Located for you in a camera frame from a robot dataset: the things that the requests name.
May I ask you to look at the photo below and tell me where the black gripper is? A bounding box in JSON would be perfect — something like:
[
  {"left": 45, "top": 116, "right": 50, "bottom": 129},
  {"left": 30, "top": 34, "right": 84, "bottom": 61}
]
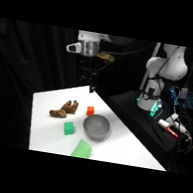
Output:
[{"left": 73, "top": 52, "right": 103, "bottom": 94}]

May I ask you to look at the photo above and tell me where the red cube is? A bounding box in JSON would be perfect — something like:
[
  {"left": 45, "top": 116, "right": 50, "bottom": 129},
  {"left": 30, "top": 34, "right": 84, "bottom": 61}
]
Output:
[{"left": 85, "top": 105, "right": 96, "bottom": 117}]

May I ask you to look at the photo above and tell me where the green cube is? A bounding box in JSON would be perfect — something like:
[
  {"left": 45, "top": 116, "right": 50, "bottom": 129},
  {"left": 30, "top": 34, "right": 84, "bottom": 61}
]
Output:
[{"left": 61, "top": 120, "right": 77, "bottom": 137}]

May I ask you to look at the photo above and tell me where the brown plush toy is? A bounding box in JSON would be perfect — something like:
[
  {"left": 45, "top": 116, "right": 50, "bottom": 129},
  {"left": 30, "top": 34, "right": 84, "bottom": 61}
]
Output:
[{"left": 48, "top": 95, "right": 81, "bottom": 122}]

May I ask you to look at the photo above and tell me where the grey metal bowl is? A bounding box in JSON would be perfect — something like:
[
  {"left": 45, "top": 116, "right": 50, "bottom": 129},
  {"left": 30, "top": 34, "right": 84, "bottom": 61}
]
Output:
[{"left": 80, "top": 112, "right": 112, "bottom": 143}]

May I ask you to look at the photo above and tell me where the black robot stand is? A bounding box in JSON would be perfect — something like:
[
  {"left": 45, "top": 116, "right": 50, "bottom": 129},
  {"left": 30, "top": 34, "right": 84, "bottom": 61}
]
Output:
[{"left": 99, "top": 86, "right": 187, "bottom": 163}]

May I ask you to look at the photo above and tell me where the green wedge block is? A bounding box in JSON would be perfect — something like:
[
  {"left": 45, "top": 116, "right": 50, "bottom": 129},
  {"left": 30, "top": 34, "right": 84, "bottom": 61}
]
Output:
[{"left": 70, "top": 137, "right": 94, "bottom": 160}]

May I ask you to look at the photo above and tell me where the green-lit control box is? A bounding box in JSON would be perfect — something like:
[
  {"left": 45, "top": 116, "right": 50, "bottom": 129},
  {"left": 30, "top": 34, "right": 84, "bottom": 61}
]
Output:
[{"left": 148, "top": 100, "right": 165, "bottom": 120}]

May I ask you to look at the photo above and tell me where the black curtain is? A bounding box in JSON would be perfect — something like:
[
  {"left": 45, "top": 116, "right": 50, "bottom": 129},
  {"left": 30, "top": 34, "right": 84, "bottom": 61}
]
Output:
[{"left": 0, "top": 17, "right": 193, "bottom": 177}]

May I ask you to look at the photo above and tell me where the white cylinder with red tip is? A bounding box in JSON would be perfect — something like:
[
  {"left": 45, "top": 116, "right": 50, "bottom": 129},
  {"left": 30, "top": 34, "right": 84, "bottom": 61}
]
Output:
[{"left": 155, "top": 117, "right": 182, "bottom": 139}]

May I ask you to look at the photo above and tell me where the white power adapter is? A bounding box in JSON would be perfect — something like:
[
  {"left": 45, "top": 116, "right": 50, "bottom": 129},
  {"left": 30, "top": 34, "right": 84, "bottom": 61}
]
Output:
[{"left": 167, "top": 111, "right": 193, "bottom": 136}]

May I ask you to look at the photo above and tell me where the brown wrist camera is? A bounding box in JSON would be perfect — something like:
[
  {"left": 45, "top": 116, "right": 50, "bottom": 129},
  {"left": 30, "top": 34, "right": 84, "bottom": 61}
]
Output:
[{"left": 96, "top": 51, "right": 116, "bottom": 64}]

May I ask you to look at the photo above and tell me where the blue cable bundle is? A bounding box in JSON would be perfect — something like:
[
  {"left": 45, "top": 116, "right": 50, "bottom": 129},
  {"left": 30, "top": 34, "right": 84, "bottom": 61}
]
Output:
[{"left": 166, "top": 84, "right": 183, "bottom": 106}]

